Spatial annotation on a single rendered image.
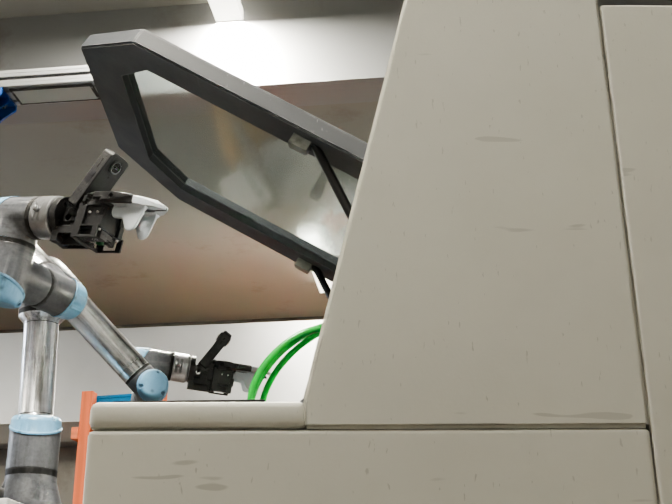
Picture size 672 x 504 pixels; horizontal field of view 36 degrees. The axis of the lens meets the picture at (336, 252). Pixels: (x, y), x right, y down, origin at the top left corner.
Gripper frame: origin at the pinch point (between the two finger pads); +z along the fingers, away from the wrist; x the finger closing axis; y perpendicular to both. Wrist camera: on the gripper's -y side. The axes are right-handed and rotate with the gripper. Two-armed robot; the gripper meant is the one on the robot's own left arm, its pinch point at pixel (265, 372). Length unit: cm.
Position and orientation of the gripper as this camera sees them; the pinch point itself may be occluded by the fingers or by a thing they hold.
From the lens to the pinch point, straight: 276.4
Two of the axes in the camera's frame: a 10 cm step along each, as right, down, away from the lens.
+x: 2.2, -2.3, -9.5
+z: 9.7, 1.7, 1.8
